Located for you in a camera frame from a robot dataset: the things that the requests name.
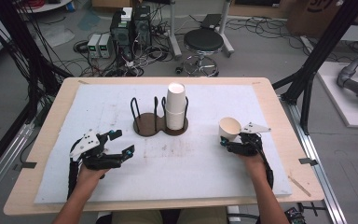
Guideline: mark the white table mat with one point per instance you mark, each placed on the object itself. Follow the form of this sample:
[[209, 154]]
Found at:
[[167, 174]]

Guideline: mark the small circuit board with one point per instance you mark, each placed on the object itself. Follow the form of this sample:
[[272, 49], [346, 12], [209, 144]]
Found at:
[[295, 216]]

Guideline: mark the person's right hand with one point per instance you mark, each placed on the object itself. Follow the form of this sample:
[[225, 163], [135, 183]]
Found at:
[[254, 165]]

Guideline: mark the thin wooden stick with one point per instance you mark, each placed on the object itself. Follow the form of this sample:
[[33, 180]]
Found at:
[[299, 186]]

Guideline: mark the white floor board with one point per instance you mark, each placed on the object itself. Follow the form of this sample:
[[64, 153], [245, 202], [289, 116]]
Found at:
[[338, 93]]

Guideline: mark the black computer tower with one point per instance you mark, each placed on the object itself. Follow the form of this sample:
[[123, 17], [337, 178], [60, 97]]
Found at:
[[142, 26], [121, 37]]

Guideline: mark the person's left hand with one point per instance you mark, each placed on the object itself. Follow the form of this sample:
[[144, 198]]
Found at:
[[90, 175]]

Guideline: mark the aluminium rail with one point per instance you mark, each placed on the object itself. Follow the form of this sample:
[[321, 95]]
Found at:
[[317, 168], [6, 158]]

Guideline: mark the black round stool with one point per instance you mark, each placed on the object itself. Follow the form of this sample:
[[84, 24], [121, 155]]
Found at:
[[203, 40]]

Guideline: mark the grey bench power supply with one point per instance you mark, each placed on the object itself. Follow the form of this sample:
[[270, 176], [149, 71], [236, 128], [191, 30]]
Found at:
[[105, 46], [93, 46]]

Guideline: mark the white stand leg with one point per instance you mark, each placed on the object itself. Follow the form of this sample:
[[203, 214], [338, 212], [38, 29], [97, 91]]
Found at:
[[174, 37], [226, 34]]

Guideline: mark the small white box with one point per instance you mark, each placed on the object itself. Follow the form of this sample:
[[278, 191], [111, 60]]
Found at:
[[126, 14]]

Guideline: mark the person's legs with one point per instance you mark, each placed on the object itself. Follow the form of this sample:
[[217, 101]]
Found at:
[[136, 217]]

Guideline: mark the black frame post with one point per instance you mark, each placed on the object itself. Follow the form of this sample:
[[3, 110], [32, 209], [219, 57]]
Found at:
[[320, 49], [28, 62]]

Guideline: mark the single white paper cup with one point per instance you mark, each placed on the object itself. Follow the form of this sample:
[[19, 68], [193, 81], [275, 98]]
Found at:
[[230, 127]]

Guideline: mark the black tape strip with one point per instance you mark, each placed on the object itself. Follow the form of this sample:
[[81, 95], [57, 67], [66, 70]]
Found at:
[[28, 165], [307, 161]]

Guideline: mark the stack of white paper cups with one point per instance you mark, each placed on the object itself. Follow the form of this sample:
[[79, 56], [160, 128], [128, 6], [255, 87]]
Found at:
[[176, 105]]

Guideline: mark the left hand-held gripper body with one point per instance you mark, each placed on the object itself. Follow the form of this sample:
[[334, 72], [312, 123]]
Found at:
[[93, 152]]

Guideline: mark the black flat floor device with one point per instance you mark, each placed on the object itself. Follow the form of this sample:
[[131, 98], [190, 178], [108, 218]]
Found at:
[[210, 21]]

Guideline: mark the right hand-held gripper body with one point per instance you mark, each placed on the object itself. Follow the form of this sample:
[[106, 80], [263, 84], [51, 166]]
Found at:
[[248, 146]]

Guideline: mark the cardboard box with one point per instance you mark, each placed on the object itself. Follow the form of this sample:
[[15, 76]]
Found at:
[[304, 15]]

